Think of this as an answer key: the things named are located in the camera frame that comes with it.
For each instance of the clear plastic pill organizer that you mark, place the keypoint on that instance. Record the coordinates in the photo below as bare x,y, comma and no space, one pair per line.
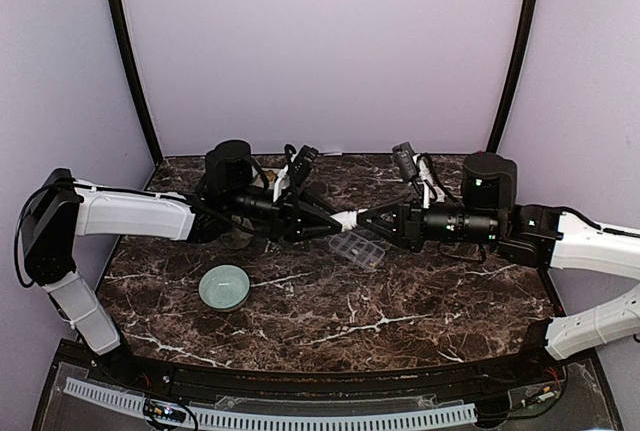
370,248

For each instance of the celadon bowl front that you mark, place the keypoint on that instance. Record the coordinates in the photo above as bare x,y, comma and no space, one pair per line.
224,288

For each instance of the left black frame post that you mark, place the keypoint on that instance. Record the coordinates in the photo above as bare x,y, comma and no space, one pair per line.
128,60

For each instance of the black front rail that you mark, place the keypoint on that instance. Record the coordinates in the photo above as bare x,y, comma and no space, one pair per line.
483,380

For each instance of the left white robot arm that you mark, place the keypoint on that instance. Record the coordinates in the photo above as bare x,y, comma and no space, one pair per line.
65,208

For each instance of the white ceramic mug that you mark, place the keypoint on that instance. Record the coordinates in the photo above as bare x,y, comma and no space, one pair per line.
236,240

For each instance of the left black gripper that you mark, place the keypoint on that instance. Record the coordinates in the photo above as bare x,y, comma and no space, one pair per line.
291,216

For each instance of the small white vial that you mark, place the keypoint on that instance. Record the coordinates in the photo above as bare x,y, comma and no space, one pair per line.
348,220

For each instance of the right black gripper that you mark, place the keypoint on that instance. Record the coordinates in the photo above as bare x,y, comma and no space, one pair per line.
409,222

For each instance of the white slotted cable duct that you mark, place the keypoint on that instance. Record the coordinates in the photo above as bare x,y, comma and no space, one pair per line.
236,413

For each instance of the right black frame post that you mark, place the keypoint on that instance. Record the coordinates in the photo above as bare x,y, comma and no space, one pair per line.
521,40

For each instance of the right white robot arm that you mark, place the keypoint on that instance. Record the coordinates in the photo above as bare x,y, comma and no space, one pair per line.
535,236

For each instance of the black frame post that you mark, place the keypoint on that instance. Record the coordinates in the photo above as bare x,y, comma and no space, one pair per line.
521,40
128,60

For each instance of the square floral plate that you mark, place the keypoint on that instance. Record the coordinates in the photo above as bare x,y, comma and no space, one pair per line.
273,174

